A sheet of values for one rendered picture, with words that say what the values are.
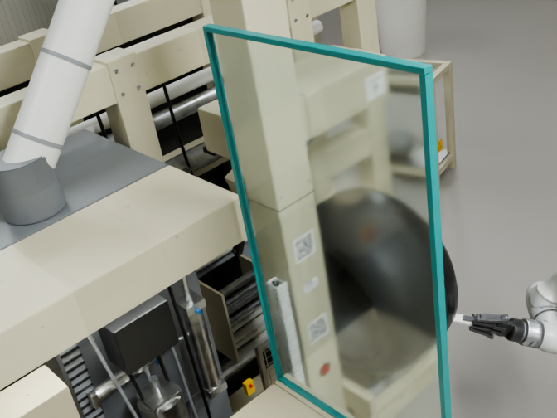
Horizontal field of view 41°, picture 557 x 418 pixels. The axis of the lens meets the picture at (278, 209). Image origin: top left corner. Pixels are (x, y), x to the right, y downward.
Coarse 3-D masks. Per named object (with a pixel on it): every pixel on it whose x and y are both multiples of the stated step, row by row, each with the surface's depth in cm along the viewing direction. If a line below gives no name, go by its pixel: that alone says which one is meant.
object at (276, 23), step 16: (224, 0) 170; (240, 0) 166; (256, 0) 168; (272, 0) 171; (224, 16) 173; (240, 16) 168; (256, 16) 169; (272, 16) 172; (272, 32) 174; (288, 32) 177
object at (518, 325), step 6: (510, 318) 242; (516, 318) 241; (498, 324) 238; (504, 324) 238; (510, 324) 237; (516, 324) 238; (522, 324) 238; (498, 330) 240; (510, 330) 240; (516, 330) 237; (522, 330) 238; (504, 336) 243; (510, 336) 239; (516, 336) 238; (522, 336) 238; (516, 342) 240
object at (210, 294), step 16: (240, 256) 261; (208, 272) 256; (224, 272) 260; (240, 272) 266; (208, 288) 248; (224, 288) 247; (240, 288) 268; (256, 288) 253; (208, 304) 253; (224, 304) 245; (240, 304) 252; (256, 304) 256; (224, 320) 250; (240, 320) 255; (256, 320) 259; (224, 336) 256; (240, 336) 255; (224, 352) 262; (240, 352) 258
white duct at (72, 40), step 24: (72, 0) 171; (96, 0) 172; (72, 24) 171; (96, 24) 174; (48, 48) 172; (72, 48) 172; (96, 48) 177; (48, 72) 172; (72, 72) 173; (24, 96) 176; (48, 96) 172; (72, 96) 175; (24, 120) 173; (48, 120) 173; (24, 144) 172; (48, 144) 174
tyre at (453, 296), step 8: (448, 256) 225; (448, 264) 222; (448, 272) 222; (448, 280) 222; (456, 280) 225; (448, 288) 222; (456, 288) 225; (448, 296) 223; (456, 296) 226; (448, 304) 224; (456, 304) 228; (448, 312) 225; (456, 312) 231; (448, 320) 228
